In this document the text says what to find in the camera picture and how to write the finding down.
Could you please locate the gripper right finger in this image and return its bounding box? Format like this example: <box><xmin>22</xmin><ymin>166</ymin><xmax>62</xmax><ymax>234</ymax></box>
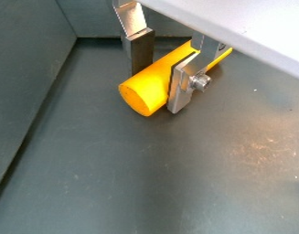
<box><xmin>165</xmin><ymin>32</ymin><xmax>227</xmax><ymax>113</ymax></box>

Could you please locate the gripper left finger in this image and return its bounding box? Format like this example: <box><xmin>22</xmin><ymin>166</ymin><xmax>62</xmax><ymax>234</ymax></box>
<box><xmin>112</xmin><ymin>0</ymin><xmax>155</xmax><ymax>75</ymax></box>

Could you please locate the yellow oval cylinder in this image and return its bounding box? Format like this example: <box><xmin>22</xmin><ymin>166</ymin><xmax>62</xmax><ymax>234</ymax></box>
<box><xmin>118</xmin><ymin>41</ymin><xmax>232</xmax><ymax>117</ymax></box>

